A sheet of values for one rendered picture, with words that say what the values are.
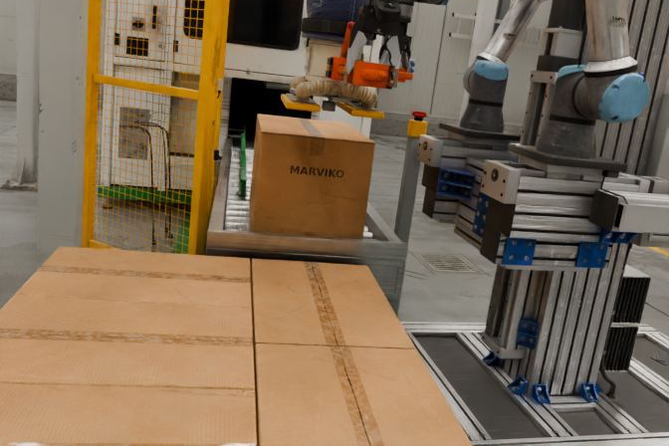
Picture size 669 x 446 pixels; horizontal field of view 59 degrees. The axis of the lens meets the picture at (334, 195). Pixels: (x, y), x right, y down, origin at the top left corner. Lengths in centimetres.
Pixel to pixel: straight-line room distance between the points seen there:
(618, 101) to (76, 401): 131
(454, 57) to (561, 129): 1012
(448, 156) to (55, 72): 164
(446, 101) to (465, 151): 968
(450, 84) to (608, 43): 1024
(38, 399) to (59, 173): 167
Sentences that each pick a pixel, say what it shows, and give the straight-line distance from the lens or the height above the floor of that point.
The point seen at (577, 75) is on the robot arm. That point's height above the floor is 124.
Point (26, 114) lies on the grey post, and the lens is 505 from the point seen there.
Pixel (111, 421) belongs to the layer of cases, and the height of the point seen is 54.
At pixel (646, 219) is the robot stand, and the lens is 168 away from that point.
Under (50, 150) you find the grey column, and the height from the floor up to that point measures 70.
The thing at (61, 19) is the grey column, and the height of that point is 124.
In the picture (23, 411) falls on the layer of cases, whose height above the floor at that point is 54.
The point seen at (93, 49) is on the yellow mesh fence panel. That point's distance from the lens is 325.
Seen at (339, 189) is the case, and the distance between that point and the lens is 211.
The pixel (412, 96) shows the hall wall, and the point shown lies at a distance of 1147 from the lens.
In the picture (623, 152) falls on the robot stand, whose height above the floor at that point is 104.
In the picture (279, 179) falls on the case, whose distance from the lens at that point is 208.
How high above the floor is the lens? 120
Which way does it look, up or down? 12 degrees down
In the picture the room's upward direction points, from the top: 7 degrees clockwise
